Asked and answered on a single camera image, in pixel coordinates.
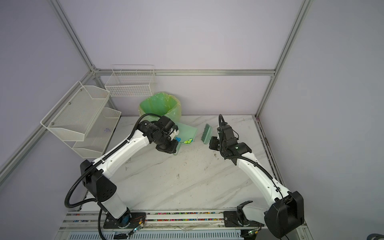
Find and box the green hand brush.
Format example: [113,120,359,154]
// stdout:
[201,124,213,145]

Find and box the green plastic dustpan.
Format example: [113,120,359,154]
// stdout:
[174,123,198,156]

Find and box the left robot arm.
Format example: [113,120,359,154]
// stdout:
[81,114,179,228]

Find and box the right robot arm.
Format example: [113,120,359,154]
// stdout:
[209,120,305,239]

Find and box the yellow-green bin liner bag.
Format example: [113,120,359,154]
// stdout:
[137,91,182,122]

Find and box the green plastic trash bin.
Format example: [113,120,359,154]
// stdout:
[139,92,182,122]

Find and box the green and blue paper scrap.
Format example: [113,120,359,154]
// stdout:
[175,137,194,145]

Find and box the white mesh two-tier shelf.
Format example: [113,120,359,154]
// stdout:
[41,82,121,159]

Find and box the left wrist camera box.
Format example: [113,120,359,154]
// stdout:
[170,125,180,136]

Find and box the white wire basket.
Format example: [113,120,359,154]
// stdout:
[105,65,157,97]

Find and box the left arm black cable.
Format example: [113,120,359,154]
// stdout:
[64,113,163,240]

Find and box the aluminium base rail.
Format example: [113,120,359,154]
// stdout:
[55,208,314,240]

